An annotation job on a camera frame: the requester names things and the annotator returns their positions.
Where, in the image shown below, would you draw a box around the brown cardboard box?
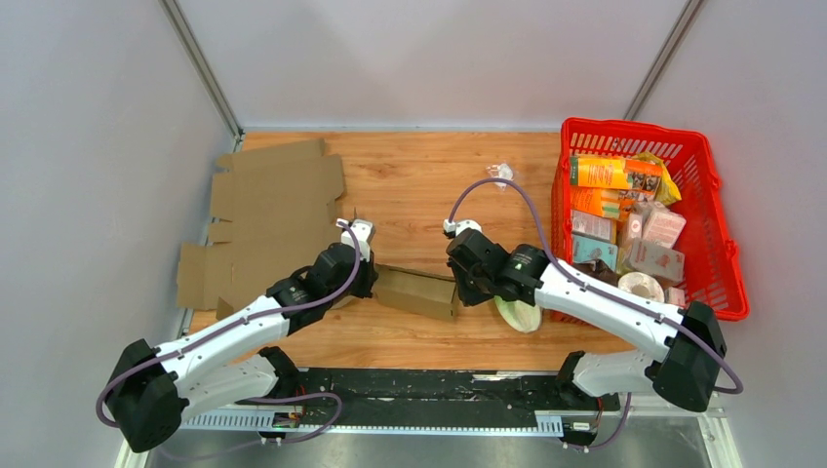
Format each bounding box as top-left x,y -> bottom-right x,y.
373,264 -> 458,322

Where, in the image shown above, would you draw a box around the brown cardboard sheet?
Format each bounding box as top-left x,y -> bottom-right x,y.
177,138 -> 345,319

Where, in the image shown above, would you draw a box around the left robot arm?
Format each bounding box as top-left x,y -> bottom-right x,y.
96,238 -> 376,452

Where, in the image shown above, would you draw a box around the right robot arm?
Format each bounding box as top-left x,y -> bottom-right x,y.
446,227 -> 731,412

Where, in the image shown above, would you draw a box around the teal box package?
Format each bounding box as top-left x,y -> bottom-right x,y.
572,234 -> 618,270

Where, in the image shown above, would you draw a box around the green lettuce head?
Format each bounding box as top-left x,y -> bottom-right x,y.
493,296 -> 543,333

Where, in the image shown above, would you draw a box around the clear bag white parts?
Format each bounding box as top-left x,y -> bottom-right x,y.
486,163 -> 514,190

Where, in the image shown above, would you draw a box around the brown chocolate package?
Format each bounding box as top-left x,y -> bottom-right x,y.
573,259 -> 620,287

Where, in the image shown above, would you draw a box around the orange sponge pack lower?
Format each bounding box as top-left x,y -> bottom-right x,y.
570,186 -> 621,219

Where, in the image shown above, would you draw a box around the white tape roll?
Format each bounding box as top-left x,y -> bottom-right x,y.
617,272 -> 665,302

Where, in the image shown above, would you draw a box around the pink white package lower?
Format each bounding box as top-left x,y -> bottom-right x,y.
617,238 -> 686,287

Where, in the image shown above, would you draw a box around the pink snack package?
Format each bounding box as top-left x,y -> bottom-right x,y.
641,210 -> 687,249

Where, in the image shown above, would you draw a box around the yellow snack bag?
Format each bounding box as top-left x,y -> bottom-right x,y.
631,152 -> 683,208

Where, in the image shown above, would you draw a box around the red plastic basket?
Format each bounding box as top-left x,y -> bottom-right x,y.
549,117 -> 750,322

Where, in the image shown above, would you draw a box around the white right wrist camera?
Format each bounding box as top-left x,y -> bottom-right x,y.
443,218 -> 483,239

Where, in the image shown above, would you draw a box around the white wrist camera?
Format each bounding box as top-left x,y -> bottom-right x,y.
443,218 -> 483,239
335,218 -> 374,262

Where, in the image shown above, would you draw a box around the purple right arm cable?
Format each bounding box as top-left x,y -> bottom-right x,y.
447,177 -> 745,396

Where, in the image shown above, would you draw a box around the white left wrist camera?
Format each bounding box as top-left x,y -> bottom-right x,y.
335,218 -> 374,262

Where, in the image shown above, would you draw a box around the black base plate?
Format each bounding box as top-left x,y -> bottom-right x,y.
267,368 -> 622,429

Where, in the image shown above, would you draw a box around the aluminium frame post right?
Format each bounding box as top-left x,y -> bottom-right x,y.
622,0 -> 706,121

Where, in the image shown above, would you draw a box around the aluminium frame post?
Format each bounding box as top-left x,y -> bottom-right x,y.
622,0 -> 706,121
159,0 -> 245,146

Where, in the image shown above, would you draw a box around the aluminium frame post left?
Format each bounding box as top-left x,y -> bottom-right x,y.
159,0 -> 245,146

